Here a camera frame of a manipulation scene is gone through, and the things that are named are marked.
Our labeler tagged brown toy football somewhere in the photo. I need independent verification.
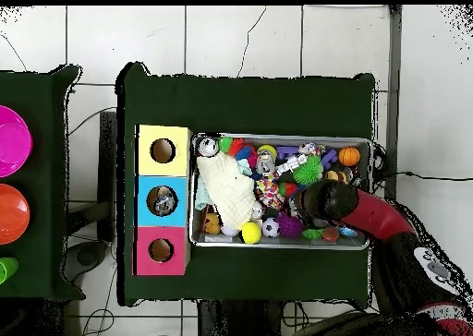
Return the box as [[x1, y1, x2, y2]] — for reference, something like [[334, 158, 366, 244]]
[[321, 225, 341, 244]]

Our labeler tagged purple spiky ball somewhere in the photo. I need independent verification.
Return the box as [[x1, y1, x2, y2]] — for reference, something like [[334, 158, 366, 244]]
[[277, 214, 306, 240]]

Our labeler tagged wooden toy burger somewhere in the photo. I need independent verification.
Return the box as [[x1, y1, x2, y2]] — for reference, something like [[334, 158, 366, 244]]
[[324, 169, 348, 184]]

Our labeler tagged pink plate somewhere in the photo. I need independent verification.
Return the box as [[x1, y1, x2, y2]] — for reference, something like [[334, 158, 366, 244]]
[[0, 105, 34, 179]]

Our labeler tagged cream knitted cloth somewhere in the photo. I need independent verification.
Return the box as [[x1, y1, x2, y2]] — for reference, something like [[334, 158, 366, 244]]
[[195, 152, 259, 232]]

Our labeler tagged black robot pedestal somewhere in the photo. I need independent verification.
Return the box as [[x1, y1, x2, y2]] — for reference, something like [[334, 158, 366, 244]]
[[198, 298, 297, 336]]

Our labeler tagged plain green spiky ball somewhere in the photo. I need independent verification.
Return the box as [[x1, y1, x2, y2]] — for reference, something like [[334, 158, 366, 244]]
[[292, 155, 325, 187]]

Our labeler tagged bag of coloured spiky balls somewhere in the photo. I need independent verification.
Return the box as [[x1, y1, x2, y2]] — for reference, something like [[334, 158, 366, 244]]
[[218, 136, 260, 171]]

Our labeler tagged green cup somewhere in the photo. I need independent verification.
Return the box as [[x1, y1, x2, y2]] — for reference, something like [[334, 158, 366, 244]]
[[0, 257, 19, 285]]

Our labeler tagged wooden box with three holes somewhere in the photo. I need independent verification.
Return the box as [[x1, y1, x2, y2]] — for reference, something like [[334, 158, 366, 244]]
[[132, 124, 195, 277]]

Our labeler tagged yellow ball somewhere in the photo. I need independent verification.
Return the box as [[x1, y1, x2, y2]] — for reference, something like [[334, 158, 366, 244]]
[[258, 143, 279, 161], [240, 222, 263, 246]]

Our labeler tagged red silver soda can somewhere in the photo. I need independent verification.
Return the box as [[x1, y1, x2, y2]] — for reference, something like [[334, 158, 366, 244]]
[[198, 136, 221, 160]]

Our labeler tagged small soccer ball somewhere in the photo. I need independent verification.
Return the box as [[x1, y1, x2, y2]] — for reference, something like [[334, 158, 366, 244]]
[[261, 217, 283, 239]]

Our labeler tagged black cable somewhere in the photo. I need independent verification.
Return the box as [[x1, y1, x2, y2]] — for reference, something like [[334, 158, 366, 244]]
[[375, 139, 473, 184]]

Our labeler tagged orange plate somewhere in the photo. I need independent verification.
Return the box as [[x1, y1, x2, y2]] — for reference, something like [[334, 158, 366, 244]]
[[0, 184, 31, 246]]

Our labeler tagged clear mesh bin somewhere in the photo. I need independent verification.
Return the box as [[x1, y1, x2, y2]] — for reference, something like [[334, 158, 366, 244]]
[[190, 132, 375, 252]]

